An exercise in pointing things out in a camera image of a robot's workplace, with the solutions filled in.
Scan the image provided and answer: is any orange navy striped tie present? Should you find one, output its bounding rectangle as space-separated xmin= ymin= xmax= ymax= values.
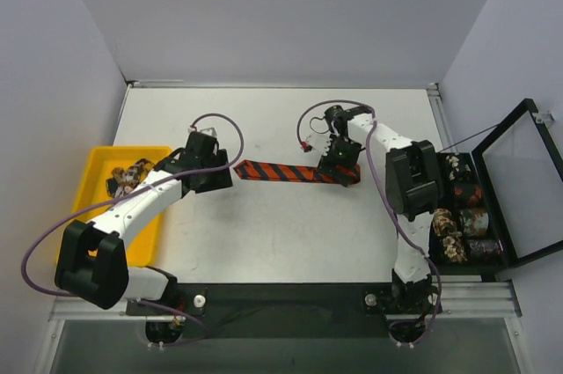
xmin=233 ymin=159 xmax=361 ymax=187

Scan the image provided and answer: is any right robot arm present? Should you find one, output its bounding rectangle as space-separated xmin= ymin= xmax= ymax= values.
xmin=307 ymin=106 xmax=443 ymax=312

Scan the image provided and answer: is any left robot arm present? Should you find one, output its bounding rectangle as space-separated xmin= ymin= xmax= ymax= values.
xmin=55 ymin=131 xmax=233 ymax=314

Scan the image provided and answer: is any brown floral tie in tray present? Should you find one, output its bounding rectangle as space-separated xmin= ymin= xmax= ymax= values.
xmin=106 ymin=158 xmax=154 ymax=198

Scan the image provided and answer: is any yellow plastic tray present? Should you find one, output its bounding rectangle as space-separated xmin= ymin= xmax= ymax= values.
xmin=72 ymin=146 xmax=172 ymax=267

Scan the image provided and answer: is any brown floral rolled tie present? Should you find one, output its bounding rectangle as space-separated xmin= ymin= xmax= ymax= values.
xmin=432 ymin=209 xmax=467 ymax=264

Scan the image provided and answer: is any black tie storage box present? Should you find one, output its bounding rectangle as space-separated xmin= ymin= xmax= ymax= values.
xmin=429 ymin=152 xmax=508 ymax=275

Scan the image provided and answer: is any blue orange rolled tie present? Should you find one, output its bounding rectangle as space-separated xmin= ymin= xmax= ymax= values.
xmin=458 ymin=208 xmax=489 ymax=238

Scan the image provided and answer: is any dark rolled tie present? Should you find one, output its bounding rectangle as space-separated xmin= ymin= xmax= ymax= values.
xmin=467 ymin=238 xmax=502 ymax=260

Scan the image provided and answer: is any black framed glass box lid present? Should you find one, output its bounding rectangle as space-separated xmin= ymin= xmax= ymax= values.
xmin=472 ymin=99 xmax=562 ymax=268

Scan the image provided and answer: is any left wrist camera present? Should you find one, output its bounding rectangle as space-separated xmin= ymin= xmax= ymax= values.
xmin=188 ymin=127 xmax=217 ymax=138

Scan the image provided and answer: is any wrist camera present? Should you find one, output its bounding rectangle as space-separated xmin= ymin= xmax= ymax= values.
xmin=302 ymin=132 xmax=333 ymax=156
xmin=188 ymin=127 xmax=217 ymax=138

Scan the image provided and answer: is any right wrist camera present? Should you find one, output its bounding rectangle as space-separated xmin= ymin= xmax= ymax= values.
xmin=302 ymin=132 xmax=333 ymax=156

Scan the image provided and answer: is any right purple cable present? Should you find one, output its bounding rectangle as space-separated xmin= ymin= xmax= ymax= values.
xmin=297 ymin=100 xmax=442 ymax=344

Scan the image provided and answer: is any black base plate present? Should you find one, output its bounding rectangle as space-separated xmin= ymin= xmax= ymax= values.
xmin=126 ymin=281 xmax=442 ymax=342

